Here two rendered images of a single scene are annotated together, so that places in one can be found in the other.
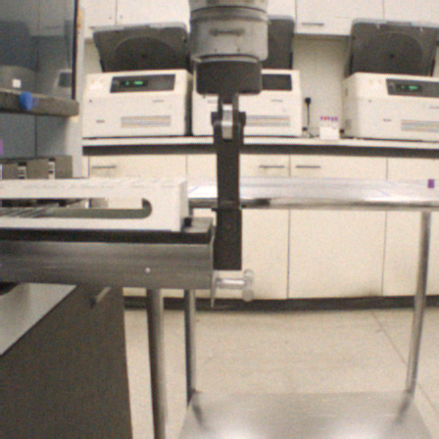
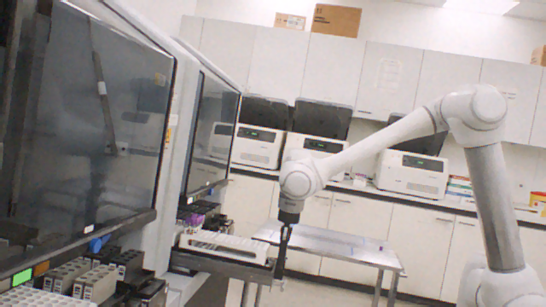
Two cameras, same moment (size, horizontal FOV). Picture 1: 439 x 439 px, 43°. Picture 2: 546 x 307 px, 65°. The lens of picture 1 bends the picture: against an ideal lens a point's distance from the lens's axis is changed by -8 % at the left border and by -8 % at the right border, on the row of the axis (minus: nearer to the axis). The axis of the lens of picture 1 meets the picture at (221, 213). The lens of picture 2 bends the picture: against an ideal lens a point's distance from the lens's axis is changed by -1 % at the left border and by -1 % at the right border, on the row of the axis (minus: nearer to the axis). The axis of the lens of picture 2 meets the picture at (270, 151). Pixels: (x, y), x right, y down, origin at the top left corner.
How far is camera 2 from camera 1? 0.85 m
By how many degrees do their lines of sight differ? 6
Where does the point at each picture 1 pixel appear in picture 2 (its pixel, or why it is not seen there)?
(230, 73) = (288, 217)
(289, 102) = not seen: hidden behind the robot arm
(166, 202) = (261, 255)
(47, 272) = (217, 270)
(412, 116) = (415, 180)
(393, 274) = (387, 275)
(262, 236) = not seen: hidden behind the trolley
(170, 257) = (259, 273)
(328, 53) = (373, 128)
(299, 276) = (328, 263)
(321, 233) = not seen: hidden behind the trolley
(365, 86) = (388, 158)
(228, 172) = (282, 250)
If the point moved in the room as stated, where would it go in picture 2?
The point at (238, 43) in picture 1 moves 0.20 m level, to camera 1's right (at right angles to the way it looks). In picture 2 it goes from (293, 208) to (354, 219)
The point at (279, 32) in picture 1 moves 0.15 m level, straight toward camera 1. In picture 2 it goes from (342, 115) to (342, 113)
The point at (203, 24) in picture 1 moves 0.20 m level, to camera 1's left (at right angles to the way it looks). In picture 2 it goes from (282, 199) to (223, 188)
